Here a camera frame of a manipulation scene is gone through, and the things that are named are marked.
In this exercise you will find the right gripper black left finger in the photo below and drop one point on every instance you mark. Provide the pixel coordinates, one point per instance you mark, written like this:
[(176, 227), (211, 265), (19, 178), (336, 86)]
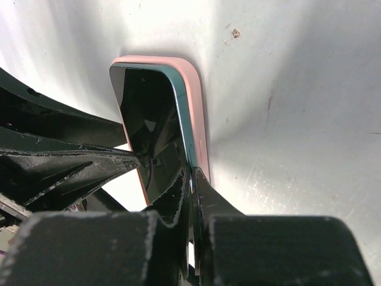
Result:
[(149, 247)]

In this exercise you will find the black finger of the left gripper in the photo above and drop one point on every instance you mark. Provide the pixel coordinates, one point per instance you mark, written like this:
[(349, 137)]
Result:
[(58, 179), (25, 110)]

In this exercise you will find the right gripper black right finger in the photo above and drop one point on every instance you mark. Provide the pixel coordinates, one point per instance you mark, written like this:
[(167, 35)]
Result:
[(232, 248)]

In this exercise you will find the pink phone case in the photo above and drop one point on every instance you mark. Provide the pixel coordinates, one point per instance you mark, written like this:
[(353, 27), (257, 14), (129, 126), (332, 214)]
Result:
[(195, 102)]

